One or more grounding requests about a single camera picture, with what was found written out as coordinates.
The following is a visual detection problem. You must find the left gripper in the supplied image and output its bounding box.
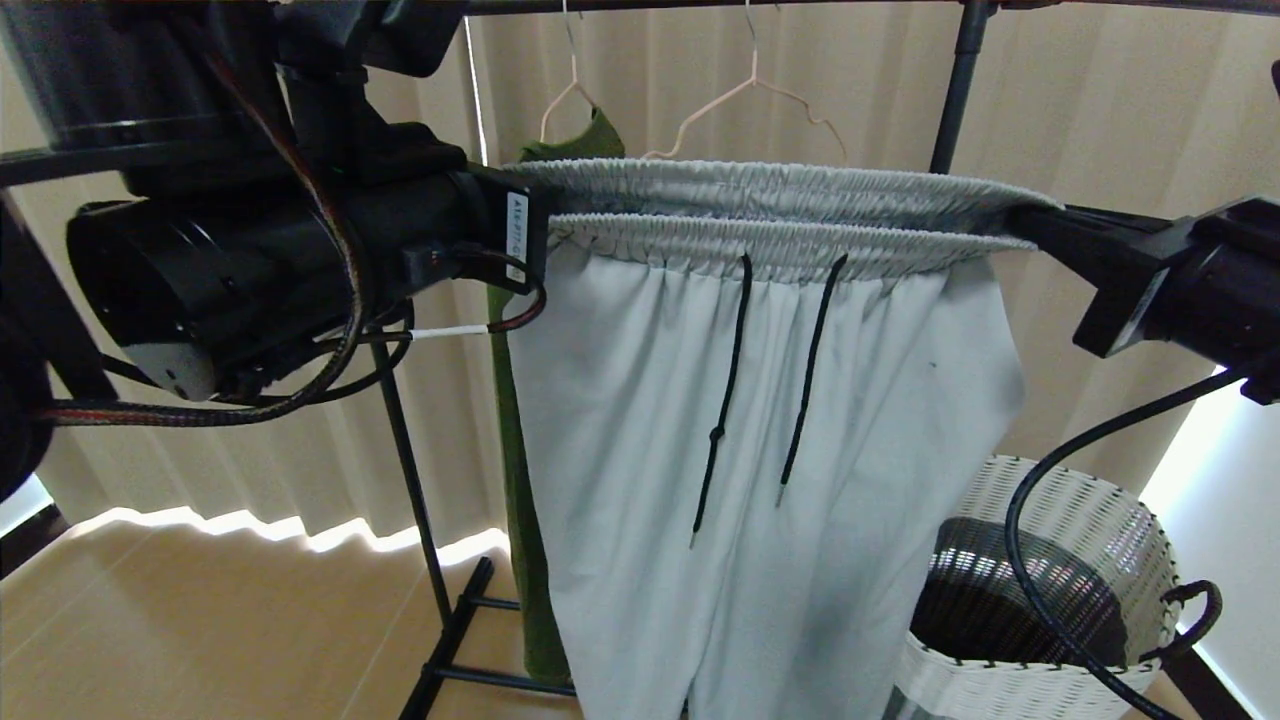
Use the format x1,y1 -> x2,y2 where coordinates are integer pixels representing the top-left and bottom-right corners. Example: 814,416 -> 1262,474
333,163 -> 553,313

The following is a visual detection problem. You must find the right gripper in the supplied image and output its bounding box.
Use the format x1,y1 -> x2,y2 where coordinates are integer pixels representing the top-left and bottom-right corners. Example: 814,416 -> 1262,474
1073,195 -> 1280,376

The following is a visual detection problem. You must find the pink clothes hanger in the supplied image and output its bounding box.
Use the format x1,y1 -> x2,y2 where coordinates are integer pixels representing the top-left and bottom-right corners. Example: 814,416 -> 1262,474
640,0 -> 851,166
540,0 -> 603,143

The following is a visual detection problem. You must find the pale grey garment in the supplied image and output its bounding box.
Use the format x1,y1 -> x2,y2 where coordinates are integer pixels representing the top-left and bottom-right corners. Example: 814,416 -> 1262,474
500,158 -> 1063,720

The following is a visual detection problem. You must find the green printed shirt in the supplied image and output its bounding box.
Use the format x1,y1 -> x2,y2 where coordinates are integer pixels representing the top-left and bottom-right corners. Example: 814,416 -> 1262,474
487,105 -> 626,686

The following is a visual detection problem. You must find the white laundry basket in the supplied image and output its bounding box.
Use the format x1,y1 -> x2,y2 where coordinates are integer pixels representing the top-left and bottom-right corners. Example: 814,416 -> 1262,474
885,455 -> 1223,720

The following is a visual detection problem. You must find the black clothes rack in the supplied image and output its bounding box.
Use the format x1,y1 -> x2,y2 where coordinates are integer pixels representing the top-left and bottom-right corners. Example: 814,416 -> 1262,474
370,0 -> 1280,720

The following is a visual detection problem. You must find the beige curtain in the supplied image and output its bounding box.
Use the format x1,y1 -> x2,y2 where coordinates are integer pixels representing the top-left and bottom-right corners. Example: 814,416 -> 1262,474
0,0 -> 1280,553

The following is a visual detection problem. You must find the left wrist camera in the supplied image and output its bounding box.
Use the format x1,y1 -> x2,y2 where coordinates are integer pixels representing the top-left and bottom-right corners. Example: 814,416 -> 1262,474
275,0 -> 471,186

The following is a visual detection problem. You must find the black cable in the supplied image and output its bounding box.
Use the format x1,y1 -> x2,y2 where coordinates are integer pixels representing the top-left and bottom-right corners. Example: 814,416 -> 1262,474
1005,365 -> 1280,720
100,300 -> 416,406

